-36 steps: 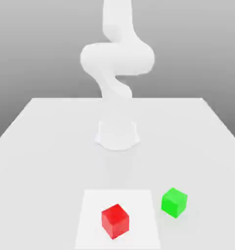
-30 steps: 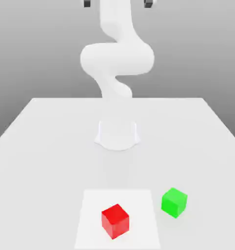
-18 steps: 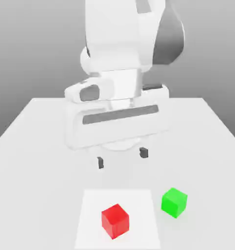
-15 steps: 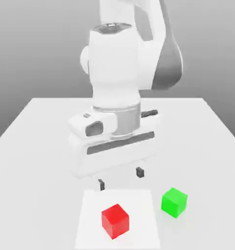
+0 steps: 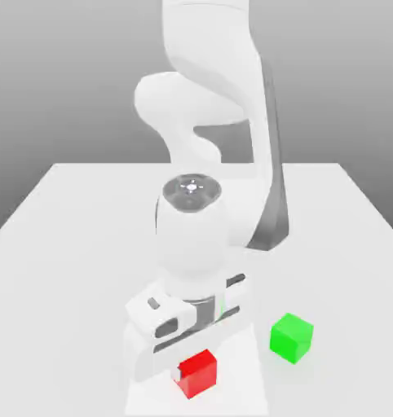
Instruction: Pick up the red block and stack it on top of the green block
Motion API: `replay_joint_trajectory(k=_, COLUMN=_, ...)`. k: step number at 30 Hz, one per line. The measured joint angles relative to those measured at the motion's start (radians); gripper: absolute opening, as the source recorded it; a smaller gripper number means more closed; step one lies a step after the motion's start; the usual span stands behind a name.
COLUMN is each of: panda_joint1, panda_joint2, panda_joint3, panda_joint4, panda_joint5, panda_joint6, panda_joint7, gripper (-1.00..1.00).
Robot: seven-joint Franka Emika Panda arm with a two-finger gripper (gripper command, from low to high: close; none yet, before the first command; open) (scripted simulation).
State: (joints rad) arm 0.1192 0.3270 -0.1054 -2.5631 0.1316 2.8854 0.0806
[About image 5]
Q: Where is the small green cube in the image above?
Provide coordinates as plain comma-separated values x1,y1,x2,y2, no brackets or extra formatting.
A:
269,312,315,366

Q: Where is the small red cube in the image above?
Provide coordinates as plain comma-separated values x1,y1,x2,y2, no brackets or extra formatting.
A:
172,348,219,401

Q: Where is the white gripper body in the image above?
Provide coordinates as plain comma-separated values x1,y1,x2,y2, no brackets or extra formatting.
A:
133,273,254,384

